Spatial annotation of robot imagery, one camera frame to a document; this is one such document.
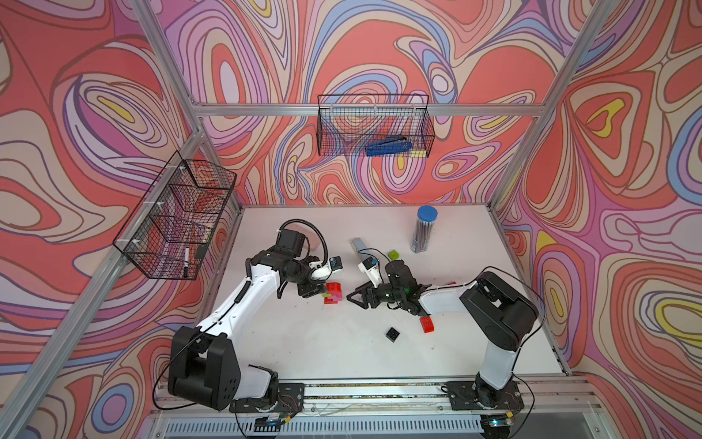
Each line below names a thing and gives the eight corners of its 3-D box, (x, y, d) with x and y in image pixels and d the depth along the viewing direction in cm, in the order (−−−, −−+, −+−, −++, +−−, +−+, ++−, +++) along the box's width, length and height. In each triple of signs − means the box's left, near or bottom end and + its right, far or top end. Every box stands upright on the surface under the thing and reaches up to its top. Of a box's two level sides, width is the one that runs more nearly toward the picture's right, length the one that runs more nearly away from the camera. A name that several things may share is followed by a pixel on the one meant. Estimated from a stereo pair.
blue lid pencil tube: (411, 253, 106) (420, 219, 91) (409, 239, 110) (417, 205, 95) (427, 253, 106) (439, 219, 91) (424, 239, 110) (436, 205, 95)
